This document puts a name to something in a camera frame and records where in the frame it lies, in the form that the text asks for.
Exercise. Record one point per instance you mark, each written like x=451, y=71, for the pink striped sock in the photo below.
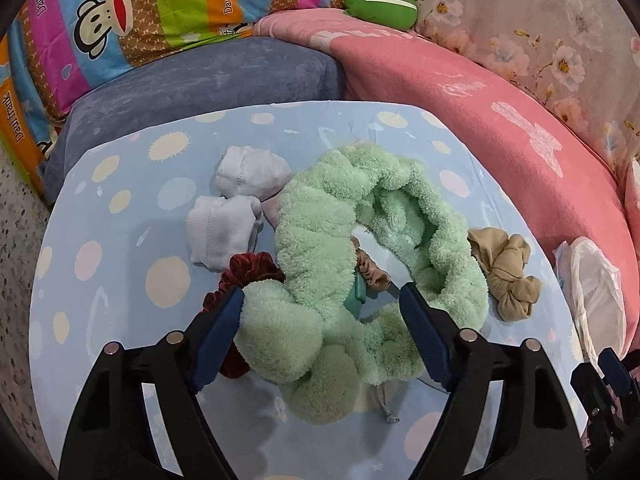
x=270, y=210

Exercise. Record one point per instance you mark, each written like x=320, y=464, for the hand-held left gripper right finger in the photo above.
x=425, y=335

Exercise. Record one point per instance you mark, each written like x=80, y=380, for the green fluffy headband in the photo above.
x=310, y=240

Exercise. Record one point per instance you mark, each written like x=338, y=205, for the white sock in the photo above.
x=225, y=235
x=250, y=170

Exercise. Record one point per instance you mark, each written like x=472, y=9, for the teal hair clip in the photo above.
x=357, y=300

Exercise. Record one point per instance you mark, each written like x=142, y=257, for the blue-grey velvet cushion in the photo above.
x=200, y=75

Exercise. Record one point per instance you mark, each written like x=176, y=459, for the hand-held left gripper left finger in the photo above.
x=220, y=335

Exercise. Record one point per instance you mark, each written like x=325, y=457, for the light blue dotted sheet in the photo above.
x=125, y=260

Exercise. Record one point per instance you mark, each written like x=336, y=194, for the beige scrunchie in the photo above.
x=505, y=275

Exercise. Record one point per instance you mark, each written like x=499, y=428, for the dark red velvet scrunchie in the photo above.
x=250, y=265

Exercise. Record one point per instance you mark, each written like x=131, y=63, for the white plastic bag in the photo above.
x=595, y=285

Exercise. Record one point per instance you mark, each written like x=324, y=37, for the colourful striped monkey quilt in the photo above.
x=150, y=10

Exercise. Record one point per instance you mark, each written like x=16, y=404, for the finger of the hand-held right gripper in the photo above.
x=602, y=410
x=620, y=375

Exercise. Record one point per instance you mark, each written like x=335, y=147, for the pink blanket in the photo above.
x=450, y=110

